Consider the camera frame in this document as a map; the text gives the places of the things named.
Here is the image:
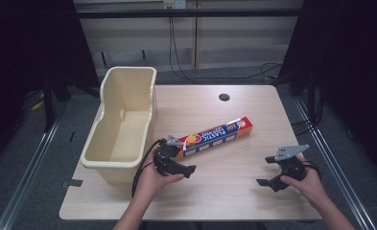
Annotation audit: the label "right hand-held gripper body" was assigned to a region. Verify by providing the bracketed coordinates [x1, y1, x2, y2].
[273, 144, 311, 182]

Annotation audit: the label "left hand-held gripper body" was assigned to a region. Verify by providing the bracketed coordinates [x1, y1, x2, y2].
[153, 134, 184, 176]

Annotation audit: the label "blue and red wrap box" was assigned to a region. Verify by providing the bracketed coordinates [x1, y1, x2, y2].
[175, 116, 254, 161]

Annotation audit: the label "person's right hand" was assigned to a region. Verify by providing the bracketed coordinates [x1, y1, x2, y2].
[279, 154, 330, 209]

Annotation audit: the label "person's left hand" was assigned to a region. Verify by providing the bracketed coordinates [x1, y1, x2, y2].
[133, 157, 185, 199]

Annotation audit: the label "cream plastic bin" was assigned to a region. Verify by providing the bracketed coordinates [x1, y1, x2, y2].
[80, 65, 158, 185]

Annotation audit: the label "black tape strip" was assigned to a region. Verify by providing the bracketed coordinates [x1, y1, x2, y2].
[59, 178, 84, 189]

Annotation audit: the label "black curtain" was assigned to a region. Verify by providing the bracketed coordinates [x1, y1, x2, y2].
[0, 0, 102, 175]
[276, 0, 377, 180]

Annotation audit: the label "black metal stand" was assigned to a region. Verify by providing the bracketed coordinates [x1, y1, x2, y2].
[41, 72, 102, 134]

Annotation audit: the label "black horizontal bar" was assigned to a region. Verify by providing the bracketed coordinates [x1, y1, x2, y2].
[76, 8, 303, 19]

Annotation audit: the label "left hand-held gripper black cable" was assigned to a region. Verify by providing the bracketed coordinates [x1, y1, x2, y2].
[130, 137, 167, 198]

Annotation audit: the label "hand-held gripper black cable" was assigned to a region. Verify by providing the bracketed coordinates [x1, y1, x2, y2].
[300, 159, 323, 184]
[130, 137, 167, 198]

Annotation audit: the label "right hand-held gripper black cable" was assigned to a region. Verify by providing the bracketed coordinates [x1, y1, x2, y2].
[300, 159, 323, 184]

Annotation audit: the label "black floor cables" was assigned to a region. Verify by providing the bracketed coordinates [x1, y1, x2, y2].
[290, 117, 317, 136]

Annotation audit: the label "metal floor rail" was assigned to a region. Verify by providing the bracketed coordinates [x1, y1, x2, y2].
[0, 104, 69, 230]
[294, 96, 377, 230]

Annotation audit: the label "black hanging wall cable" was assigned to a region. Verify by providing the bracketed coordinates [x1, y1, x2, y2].
[168, 16, 284, 84]

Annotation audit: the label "white wall outlet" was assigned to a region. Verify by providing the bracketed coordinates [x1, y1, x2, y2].
[162, 0, 187, 11]

